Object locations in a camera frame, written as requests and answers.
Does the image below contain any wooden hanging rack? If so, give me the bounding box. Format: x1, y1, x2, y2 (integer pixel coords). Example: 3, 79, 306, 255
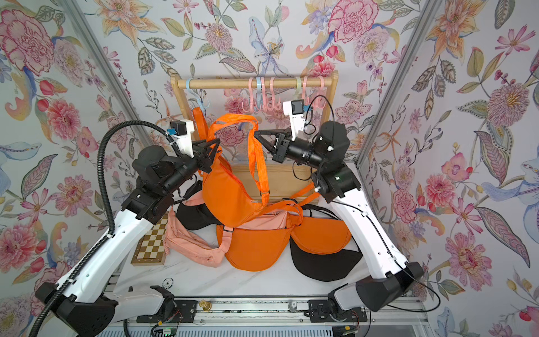
170, 70, 339, 202

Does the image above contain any green plastic hook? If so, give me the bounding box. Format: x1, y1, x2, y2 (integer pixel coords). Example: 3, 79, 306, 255
293, 77, 303, 100

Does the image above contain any orange waist bag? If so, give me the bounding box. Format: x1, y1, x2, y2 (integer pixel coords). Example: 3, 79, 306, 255
216, 200, 302, 272
286, 183, 352, 256

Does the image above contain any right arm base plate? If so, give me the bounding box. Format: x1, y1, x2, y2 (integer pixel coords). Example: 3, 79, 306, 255
304, 299, 369, 324

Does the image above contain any pink plastic hook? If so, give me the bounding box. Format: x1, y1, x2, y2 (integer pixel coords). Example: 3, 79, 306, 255
242, 77, 257, 114
311, 76, 326, 110

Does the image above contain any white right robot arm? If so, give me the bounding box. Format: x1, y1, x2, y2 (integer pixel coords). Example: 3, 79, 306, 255
254, 121, 424, 312

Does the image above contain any aluminium corner post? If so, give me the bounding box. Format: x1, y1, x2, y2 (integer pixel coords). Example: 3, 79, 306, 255
355, 0, 443, 165
58, 0, 140, 121

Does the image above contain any blue plastic hook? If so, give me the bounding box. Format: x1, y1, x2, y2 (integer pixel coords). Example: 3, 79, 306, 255
255, 77, 267, 112
185, 79, 211, 115

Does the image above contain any pink plastic hook right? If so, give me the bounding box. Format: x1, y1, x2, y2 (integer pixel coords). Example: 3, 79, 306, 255
311, 76, 326, 110

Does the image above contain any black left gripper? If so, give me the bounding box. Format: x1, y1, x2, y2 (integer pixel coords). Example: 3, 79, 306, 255
161, 137, 221, 195

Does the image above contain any aluminium corner post right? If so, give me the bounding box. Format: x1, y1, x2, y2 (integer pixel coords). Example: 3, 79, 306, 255
355, 0, 443, 165

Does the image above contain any aluminium corner post left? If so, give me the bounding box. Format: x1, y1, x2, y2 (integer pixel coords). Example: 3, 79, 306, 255
58, 0, 140, 121

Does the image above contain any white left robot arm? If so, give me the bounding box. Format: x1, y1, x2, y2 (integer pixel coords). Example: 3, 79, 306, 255
36, 139, 220, 336

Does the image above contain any pink waist bag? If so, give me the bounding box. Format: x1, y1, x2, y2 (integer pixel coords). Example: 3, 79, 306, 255
238, 210, 289, 230
164, 206, 233, 268

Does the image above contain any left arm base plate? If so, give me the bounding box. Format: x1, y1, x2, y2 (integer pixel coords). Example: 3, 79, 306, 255
136, 300, 198, 324

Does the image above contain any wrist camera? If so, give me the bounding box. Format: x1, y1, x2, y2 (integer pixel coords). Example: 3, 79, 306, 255
283, 99, 305, 140
167, 119, 195, 158

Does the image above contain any wooden chessboard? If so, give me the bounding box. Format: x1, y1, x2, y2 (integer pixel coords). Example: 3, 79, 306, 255
131, 214, 168, 267

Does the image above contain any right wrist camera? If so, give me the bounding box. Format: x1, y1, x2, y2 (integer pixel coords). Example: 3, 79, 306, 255
283, 99, 305, 140

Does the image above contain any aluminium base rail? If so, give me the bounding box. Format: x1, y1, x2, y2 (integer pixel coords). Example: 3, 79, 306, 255
100, 296, 433, 336

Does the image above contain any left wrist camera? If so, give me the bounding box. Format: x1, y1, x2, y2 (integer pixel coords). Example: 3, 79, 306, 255
167, 119, 195, 158

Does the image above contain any black waist bag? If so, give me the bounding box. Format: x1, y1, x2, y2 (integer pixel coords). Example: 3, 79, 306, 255
175, 181, 222, 230
288, 203, 364, 282

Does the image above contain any blue plastic hook far left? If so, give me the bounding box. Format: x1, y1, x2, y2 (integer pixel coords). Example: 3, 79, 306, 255
185, 79, 211, 115

